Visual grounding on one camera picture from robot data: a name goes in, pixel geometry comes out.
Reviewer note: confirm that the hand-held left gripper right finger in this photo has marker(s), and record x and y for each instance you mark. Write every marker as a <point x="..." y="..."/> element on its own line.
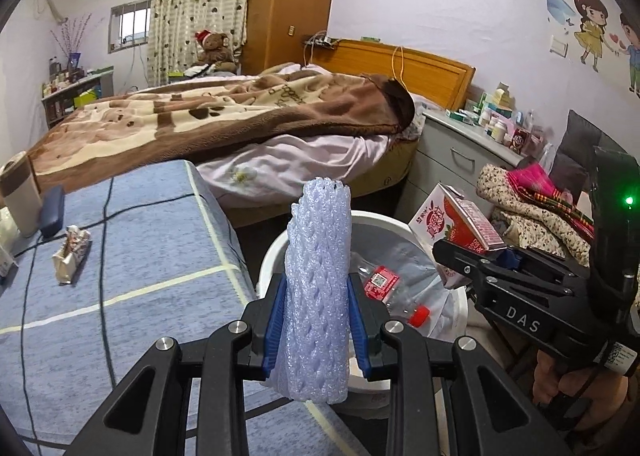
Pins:
<point x="356" y="331"/>

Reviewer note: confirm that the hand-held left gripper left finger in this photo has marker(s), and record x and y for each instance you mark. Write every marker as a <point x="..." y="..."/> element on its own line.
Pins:
<point x="277" y="331"/>

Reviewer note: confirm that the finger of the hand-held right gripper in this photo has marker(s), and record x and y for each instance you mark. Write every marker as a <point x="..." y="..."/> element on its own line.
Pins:
<point x="452" y="256"/>
<point x="511" y="257"/>

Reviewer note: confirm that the pink strawberry milk carton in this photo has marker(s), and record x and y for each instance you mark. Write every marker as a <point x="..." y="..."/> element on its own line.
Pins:
<point x="450" y="223"/>

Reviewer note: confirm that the translucent white bin liner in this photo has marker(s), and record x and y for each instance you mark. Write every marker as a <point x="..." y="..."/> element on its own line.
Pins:
<point x="440" y="296"/>

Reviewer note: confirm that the clear plastic bottle red cap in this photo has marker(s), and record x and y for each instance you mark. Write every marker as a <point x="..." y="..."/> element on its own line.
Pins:
<point x="385" y="281"/>

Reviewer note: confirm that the lavender foam fruit net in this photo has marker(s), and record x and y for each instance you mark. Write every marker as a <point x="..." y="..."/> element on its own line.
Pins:
<point x="315" y="286"/>

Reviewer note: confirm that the white plastic trash bin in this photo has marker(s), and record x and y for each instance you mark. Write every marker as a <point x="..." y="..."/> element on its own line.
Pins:
<point x="390" y="222"/>

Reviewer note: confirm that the person's right hand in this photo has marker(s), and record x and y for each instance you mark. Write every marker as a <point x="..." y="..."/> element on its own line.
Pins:
<point x="547" y="381"/>

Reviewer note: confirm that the beige floral cloth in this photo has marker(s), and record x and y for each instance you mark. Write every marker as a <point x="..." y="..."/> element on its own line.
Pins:
<point x="525" y="218"/>

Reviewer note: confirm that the pink plaid cloth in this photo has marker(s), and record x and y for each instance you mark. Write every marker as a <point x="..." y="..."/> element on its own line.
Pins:
<point x="540" y="186"/>

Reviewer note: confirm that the grey nightstand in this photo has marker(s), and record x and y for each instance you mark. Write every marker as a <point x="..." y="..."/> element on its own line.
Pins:
<point x="450" y="146"/>

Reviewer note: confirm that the red cartoon mug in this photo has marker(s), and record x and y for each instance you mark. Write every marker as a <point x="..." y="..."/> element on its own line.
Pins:
<point x="520" y="138"/>

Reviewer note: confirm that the dark grey chair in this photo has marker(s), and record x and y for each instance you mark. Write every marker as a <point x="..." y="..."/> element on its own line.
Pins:
<point x="580" y="136"/>

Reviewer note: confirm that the cluster of medicine boxes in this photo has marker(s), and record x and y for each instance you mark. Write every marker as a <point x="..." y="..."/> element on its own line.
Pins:
<point x="487" y="116"/>

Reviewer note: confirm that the blue checked tablecloth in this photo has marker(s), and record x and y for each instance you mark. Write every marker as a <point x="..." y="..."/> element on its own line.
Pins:
<point x="150" y="256"/>

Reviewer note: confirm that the pale pink bed sheet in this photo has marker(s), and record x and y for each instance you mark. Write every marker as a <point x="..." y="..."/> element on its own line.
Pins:
<point x="310" y="156"/>

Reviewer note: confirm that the wooden bed headboard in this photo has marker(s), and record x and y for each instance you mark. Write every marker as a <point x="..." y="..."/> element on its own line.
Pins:
<point x="430" y="66"/>

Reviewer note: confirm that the crumpled snack wrapper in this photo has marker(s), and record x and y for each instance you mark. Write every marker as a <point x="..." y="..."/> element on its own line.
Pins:
<point x="70" y="256"/>

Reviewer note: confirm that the brown paw print blanket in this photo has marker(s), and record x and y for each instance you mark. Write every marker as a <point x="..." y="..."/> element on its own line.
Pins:
<point x="200" y="121"/>

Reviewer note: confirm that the white power strip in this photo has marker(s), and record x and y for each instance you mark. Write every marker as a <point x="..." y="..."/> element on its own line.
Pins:
<point x="325" y="41"/>

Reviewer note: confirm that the dark blue case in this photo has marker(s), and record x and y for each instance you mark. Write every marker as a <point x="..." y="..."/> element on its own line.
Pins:
<point x="52" y="211"/>

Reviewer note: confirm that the brown and white mug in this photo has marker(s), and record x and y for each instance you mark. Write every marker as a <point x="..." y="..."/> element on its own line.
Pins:
<point x="20" y="201"/>

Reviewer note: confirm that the brown teddy bear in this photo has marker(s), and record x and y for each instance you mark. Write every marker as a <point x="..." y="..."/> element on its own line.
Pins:
<point x="215" y="48"/>

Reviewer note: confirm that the green box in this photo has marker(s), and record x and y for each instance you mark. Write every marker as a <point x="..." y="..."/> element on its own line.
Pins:
<point x="85" y="99"/>

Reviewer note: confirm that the cluttered white desk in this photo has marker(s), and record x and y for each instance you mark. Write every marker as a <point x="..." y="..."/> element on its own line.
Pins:
<point x="75" y="86"/>

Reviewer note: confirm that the blue vase with branches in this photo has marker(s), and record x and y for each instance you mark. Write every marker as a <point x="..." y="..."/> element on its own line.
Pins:
<point x="75" y="61"/>

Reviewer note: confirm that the barred window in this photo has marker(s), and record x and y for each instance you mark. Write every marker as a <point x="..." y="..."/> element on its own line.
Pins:
<point x="132" y="23"/>

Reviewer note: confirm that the white wall switch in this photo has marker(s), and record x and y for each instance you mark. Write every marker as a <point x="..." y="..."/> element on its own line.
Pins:
<point x="559" y="45"/>

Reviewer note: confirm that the cartoon couple wall sticker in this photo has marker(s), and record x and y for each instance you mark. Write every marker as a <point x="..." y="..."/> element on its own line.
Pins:
<point x="590" y="21"/>

